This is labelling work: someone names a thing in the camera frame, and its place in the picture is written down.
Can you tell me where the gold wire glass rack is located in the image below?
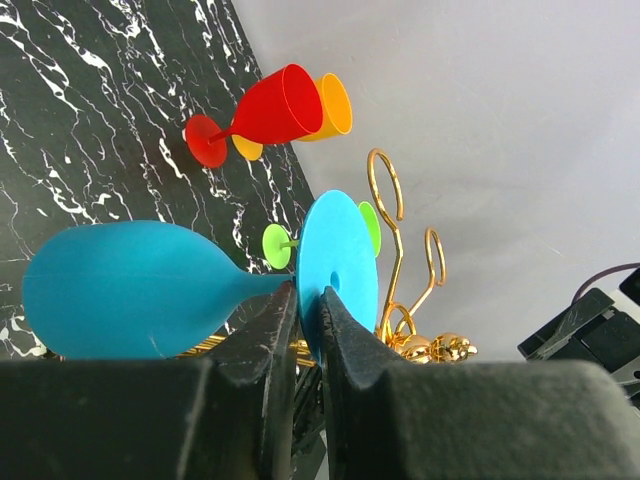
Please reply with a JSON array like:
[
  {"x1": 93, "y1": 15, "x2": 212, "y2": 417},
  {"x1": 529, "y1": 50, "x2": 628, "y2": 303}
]
[{"x1": 174, "y1": 147, "x2": 482, "y2": 371}]

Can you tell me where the blue wine glass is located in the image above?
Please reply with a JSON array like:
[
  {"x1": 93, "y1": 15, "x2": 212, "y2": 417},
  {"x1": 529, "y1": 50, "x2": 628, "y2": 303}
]
[{"x1": 22, "y1": 190, "x2": 378, "y2": 360}]

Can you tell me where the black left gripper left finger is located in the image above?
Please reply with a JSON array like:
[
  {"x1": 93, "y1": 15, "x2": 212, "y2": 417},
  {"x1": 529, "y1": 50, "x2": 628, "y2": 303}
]
[{"x1": 1, "y1": 282, "x2": 298, "y2": 479}]

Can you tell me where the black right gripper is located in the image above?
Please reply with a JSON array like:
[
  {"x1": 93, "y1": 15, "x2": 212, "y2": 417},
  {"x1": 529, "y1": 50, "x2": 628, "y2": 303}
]
[{"x1": 517, "y1": 288, "x2": 639, "y2": 395}]

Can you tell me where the yellow wine glass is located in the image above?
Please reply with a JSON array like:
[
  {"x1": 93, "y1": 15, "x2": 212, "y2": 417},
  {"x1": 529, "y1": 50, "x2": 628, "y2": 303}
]
[{"x1": 231, "y1": 72, "x2": 353, "y2": 161}]

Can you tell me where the green wine glass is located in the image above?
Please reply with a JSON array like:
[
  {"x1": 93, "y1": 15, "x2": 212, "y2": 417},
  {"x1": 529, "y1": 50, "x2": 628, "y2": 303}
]
[{"x1": 262, "y1": 201, "x2": 382, "y2": 270}]

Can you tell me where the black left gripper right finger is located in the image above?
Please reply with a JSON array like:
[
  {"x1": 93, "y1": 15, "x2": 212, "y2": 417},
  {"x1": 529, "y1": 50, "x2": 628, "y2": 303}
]
[{"x1": 319, "y1": 289, "x2": 639, "y2": 479}]

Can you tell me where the red wine glass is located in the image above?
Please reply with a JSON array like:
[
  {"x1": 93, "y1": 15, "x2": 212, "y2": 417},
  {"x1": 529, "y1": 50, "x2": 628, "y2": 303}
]
[{"x1": 185, "y1": 64, "x2": 324, "y2": 168}]

